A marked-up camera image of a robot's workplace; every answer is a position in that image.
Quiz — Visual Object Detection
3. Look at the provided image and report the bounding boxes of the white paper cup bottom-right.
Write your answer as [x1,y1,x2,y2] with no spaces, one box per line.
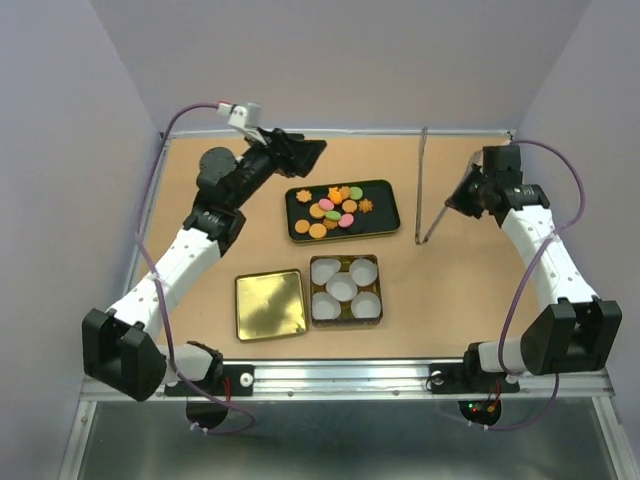
[351,292,382,319]

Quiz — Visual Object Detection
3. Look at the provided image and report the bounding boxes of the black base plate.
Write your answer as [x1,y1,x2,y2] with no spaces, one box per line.
[426,362,520,395]
[195,363,255,397]

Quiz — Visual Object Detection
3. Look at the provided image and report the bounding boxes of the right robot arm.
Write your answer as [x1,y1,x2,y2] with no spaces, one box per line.
[445,164,622,390]

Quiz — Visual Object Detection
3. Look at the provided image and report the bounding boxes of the metal tongs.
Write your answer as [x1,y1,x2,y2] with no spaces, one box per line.
[414,127,449,246]

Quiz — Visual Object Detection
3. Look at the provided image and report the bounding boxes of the green round cookie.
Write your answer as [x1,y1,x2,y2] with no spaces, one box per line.
[349,186,363,201]

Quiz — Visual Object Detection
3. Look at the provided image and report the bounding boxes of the white paper cup centre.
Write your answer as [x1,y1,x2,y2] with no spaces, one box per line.
[325,272,358,302]

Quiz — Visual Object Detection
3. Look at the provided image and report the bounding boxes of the orange bear cookie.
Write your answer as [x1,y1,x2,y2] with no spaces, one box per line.
[327,187,343,205]

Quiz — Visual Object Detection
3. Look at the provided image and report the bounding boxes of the orange round cookie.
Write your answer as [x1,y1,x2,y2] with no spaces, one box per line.
[294,219,311,235]
[308,223,327,239]
[309,204,325,220]

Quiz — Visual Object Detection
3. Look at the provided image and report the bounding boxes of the orange round cookie left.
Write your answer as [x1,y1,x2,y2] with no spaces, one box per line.
[294,219,311,235]

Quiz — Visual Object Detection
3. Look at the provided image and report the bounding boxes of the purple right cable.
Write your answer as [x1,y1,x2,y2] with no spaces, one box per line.
[469,140,587,432]

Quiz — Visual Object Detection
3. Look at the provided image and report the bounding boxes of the gold cookie tin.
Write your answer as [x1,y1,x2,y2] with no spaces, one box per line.
[309,254,383,328]

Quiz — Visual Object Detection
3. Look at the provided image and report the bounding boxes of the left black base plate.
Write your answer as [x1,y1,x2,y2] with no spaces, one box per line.
[195,363,255,397]

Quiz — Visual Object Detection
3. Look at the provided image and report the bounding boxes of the pink cookie lower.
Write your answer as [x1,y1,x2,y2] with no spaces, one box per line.
[338,213,354,228]

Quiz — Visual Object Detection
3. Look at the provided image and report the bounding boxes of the orange round cookie middle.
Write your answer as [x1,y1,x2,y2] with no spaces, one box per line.
[309,204,325,220]

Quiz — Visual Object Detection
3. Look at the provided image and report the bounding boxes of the white paper cup top-right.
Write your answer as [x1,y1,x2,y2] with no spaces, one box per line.
[349,258,378,287]

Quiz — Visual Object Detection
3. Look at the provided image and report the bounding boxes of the orange star cookie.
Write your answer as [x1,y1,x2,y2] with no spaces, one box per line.
[358,198,374,213]

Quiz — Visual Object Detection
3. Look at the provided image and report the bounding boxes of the white paper cup top-left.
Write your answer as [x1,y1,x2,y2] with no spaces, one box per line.
[310,258,341,286]

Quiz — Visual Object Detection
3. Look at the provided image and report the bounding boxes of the pink round cookie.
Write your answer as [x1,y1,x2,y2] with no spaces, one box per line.
[318,198,334,211]

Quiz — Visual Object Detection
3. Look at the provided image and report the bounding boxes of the orange flower cookie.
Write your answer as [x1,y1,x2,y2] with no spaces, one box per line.
[295,190,312,204]

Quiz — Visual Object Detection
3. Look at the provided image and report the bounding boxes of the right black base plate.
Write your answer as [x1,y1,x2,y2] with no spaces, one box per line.
[426,362,520,395]

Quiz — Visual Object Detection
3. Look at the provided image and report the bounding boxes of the white paper cup bottom-left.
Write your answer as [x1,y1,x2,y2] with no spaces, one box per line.
[311,292,341,321]

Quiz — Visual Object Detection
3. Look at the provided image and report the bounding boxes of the orange round cookie bottom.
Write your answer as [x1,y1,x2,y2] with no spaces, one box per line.
[308,223,327,239]

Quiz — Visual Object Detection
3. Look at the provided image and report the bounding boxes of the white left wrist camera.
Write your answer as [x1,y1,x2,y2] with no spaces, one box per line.
[217,101,265,144]

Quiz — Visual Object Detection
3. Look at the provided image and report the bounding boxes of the aluminium front rail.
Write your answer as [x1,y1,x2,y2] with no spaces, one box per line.
[79,355,615,402]

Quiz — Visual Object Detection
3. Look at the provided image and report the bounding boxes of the green cookie lower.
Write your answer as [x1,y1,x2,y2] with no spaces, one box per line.
[325,210,342,222]

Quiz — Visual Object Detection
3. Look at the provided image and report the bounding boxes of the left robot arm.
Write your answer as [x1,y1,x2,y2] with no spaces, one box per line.
[81,129,327,401]

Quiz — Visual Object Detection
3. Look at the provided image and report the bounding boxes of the black cookie tray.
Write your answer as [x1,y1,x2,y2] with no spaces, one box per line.
[284,180,401,244]

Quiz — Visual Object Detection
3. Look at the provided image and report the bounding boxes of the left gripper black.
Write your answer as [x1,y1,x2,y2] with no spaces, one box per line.
[229,127,327,210]

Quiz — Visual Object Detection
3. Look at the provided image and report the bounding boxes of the gold tin lid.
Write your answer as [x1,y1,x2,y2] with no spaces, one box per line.
[234,269,308,342]

